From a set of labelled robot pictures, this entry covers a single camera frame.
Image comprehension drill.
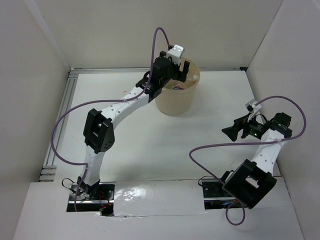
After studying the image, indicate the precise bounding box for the blue label clear bottle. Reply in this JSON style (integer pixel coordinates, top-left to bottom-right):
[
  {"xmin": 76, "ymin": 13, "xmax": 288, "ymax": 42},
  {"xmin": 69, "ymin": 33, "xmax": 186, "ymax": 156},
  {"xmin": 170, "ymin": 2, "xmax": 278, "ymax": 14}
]
[{"xmin": 171, "ymin": 82, "xmax": 186, "ymax": 91}]

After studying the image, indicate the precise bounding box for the clear bottle white cap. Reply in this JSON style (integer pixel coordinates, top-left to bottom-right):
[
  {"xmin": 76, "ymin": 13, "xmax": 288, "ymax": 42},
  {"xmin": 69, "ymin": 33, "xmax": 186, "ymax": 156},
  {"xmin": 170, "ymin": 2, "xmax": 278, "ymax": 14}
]
[{"xmin": 188, "ymin": 75, "xmax": 198, "ymax": 82}]

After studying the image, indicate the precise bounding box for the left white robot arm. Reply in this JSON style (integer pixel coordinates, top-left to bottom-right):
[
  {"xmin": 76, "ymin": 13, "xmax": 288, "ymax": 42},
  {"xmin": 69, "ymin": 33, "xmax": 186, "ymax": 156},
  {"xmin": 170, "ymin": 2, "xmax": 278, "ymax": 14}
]
[{"xmin": 77, "ymin": 45, "xmax": 190, "ymax": 200}]

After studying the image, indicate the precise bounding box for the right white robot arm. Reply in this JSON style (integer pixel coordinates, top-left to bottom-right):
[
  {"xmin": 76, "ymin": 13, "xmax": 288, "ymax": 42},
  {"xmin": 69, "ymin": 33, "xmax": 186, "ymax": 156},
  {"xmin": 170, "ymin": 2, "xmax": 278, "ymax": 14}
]
[{"xmin": 218, "ymin": 112, "xmax": 292, "ymax": 209}]

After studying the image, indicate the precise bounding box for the beige round plastic bin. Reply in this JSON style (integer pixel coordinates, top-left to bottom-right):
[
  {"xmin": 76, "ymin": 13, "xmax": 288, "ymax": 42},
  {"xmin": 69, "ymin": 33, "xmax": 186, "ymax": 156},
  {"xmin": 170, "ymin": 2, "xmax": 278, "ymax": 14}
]
[{"xmin": 155, "ymin": 57, "xmax": 200, "ymax": 116}]

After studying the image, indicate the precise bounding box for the white taped cover sheet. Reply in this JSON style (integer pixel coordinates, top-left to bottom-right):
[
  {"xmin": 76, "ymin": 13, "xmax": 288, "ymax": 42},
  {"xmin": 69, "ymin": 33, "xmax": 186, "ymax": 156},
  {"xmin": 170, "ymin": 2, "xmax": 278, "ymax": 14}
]
[{"xmin": 113, "ymin": 180, "xmax": 206, "ymax": 217}]

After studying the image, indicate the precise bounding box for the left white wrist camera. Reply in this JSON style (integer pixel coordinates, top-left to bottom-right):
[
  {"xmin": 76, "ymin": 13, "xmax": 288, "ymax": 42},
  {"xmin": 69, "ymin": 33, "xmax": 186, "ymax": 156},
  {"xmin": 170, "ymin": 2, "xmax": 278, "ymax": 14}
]
[{"xmin": 166, "ymin": 44, "xmax": 185, "ymax": 66}]

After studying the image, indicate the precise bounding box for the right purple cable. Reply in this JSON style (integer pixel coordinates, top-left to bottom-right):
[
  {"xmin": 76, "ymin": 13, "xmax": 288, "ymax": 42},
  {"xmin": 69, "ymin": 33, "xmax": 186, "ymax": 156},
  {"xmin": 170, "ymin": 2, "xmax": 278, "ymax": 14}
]
[{"xmin": 188, "ymin": 95, "xmax": 308, "ymax": 227}]

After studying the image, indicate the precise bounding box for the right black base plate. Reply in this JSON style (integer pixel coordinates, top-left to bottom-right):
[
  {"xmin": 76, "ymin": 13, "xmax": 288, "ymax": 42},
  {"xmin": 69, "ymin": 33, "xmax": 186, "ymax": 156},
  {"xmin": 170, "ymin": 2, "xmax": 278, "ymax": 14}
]
[{"xmin": 197, "ymin": 176, "xmax": 241, "ymax": 210}]

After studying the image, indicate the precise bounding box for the left metal base mount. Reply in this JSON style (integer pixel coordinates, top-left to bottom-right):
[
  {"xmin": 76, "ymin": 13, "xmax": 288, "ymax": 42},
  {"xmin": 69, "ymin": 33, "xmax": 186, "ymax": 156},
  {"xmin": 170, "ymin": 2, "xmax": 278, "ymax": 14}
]
[{"xmin": 76, "ymin": 182, "xmax": 115, "ymax": 217}]

